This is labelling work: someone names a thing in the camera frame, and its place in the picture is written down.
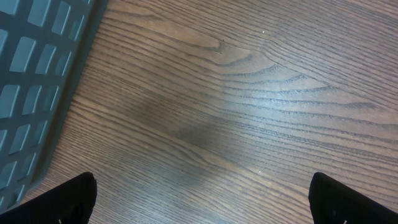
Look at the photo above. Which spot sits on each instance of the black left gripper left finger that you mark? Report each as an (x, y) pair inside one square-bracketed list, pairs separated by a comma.
[(69, 203)]

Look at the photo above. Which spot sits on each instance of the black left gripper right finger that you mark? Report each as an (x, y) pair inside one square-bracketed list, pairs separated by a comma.
[(332, 202)]

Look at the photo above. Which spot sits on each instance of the grey plastic shopping basket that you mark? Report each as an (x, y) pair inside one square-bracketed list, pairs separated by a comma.
[(44, 47)]

